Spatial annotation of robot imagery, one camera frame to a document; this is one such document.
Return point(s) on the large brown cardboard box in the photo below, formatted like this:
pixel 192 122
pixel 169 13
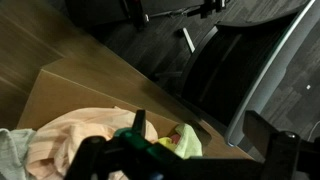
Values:
pixel 76 90

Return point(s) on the peach cloth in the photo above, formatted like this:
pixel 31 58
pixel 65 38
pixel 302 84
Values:
pixel 66 133

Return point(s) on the white terry towel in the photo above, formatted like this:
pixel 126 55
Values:
pixel 13 150

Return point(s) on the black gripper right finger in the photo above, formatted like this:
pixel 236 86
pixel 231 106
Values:
pixel 283 156

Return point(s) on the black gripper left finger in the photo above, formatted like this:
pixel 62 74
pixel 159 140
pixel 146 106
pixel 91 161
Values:
pixel 110 156

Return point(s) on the pale green terry towel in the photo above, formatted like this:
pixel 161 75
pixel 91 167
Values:
pixel 190 140

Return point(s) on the black mesh office chair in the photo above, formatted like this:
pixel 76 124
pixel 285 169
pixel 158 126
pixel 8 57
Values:
pixel 226 66

